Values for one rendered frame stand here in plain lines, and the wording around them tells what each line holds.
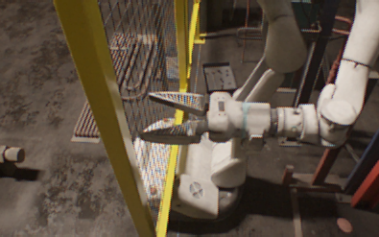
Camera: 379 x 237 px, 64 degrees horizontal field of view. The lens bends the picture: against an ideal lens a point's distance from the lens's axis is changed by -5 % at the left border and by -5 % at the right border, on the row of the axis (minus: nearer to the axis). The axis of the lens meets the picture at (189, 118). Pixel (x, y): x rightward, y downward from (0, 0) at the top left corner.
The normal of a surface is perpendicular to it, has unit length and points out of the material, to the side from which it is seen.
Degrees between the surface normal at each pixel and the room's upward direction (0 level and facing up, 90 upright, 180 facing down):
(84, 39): 90
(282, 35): 90
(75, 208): 0
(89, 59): 90
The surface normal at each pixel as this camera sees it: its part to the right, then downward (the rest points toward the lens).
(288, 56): -0.08, 0.74
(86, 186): -0.03, -0.67
